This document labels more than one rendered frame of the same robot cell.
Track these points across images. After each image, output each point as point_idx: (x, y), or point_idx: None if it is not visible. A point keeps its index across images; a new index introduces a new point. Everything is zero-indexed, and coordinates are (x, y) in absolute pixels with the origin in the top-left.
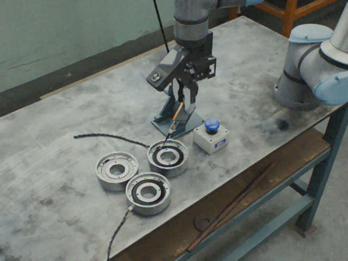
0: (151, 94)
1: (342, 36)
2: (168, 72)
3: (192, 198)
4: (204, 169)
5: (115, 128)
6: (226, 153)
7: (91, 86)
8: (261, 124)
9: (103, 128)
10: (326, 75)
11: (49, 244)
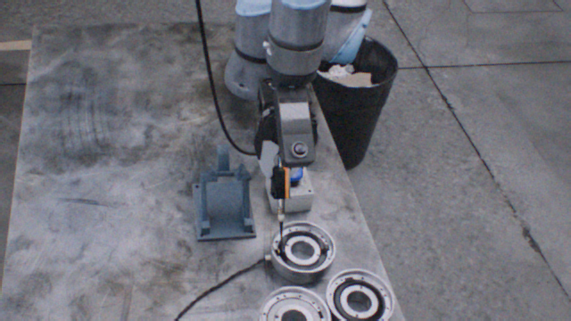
0: (130, 211)
1: None
2: (308, 130)
3: (375, 264)
4: (333, 228)
5: (177, 292)
6: (316, 193)
7: (27, 281)
8: None
9: (164, 308)
10: (350, 29)
11: None
